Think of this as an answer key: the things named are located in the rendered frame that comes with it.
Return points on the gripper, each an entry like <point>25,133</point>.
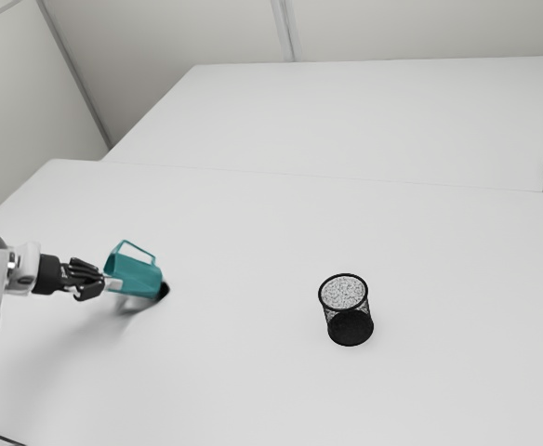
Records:
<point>50,274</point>

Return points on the teal faceted mug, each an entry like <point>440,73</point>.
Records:
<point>135,274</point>

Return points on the black mesh pen holder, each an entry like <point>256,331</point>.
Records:
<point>346,310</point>

